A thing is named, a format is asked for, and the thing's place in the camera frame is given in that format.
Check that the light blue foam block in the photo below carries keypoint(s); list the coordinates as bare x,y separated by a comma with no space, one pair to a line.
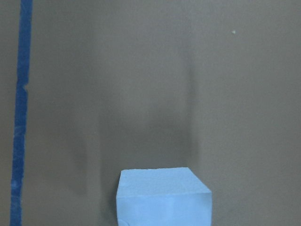
162,197

